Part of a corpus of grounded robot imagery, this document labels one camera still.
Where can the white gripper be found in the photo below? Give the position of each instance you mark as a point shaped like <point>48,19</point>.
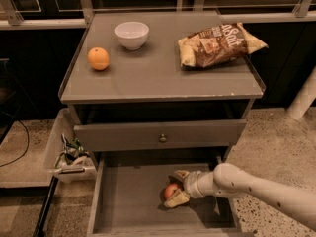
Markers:
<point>193,184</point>

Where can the red apple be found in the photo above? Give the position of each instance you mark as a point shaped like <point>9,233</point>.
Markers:
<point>170,189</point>

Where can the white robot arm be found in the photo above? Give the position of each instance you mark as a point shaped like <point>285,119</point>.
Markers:
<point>275,163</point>

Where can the brass drawer knob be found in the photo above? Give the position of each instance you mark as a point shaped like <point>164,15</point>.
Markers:
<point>163,138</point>

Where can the grey open middle drawer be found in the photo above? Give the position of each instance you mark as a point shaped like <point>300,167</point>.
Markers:
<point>128,199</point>

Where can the grey top drawer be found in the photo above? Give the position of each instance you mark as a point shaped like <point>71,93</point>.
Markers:
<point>145,135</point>

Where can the grey drawer cabinet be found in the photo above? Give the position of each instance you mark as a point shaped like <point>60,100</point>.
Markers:
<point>149,84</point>

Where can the clear plastic bin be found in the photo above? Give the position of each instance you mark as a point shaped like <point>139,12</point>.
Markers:
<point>65,158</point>

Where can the brown chip bag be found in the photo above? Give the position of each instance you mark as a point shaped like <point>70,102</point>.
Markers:
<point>217,45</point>

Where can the orange fruit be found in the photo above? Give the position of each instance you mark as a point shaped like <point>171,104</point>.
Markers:
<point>98,58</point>

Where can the white ceramic bowl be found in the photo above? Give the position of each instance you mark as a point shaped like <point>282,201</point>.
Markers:
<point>132,35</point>

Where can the metal railing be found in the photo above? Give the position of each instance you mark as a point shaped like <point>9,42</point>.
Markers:
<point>49,14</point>

